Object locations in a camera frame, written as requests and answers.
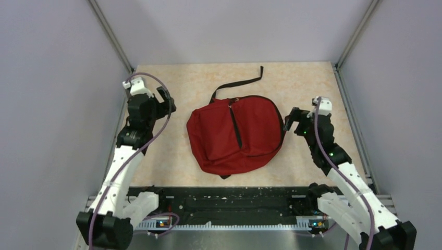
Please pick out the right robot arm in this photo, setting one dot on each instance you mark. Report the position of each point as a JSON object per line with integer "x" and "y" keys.
{"x": 364, "y": 217}

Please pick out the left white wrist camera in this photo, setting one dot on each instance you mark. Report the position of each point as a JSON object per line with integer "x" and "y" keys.
{"x": 137, "y": 86}

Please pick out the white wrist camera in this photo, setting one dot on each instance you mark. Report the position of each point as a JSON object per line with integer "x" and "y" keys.
{"x": 137, "y": 86}
{"x": 322, "y": 106}

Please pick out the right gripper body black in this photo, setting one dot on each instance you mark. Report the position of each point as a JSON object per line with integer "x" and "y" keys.
{"x": 303, "y": 129}

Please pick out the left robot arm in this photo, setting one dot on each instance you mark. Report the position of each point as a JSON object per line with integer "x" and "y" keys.
{"x": 109, "y": 223}

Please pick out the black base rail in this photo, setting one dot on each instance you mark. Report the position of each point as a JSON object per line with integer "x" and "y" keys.
{"x": 236, "y": 206}

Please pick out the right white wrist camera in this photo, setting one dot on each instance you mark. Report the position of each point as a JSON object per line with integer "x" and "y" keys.
{"x": 322, "y": 106}

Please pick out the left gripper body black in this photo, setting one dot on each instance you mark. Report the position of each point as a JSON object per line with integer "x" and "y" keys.
{"x": 159, "y": 111}

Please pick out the red backpack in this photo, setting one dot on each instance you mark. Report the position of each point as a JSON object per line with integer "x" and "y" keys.
{"x": 235, "y": 135}

